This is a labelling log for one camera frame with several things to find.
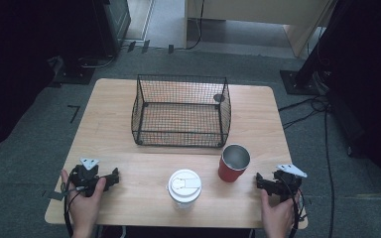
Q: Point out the black stand base plate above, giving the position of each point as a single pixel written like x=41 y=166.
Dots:
x=292 y=82

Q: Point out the red metal cup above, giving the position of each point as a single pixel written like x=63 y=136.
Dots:
x=228 y=173

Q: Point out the person's left hand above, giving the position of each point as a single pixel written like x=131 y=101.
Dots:
x=84 y=211

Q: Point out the black cabinet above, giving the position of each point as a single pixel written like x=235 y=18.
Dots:
x=115 y=26

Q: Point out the beige wooden furniture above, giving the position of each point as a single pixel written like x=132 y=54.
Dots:
x=261 y=10

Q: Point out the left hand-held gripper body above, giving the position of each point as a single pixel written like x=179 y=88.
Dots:
x=86 y=177

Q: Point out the person's right hand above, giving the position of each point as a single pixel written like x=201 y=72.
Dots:
x=278 y=214

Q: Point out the grey round table grommet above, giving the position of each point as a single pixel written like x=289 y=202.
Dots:
x=219 y=97

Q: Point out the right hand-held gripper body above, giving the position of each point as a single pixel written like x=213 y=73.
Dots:
x=286 y=185

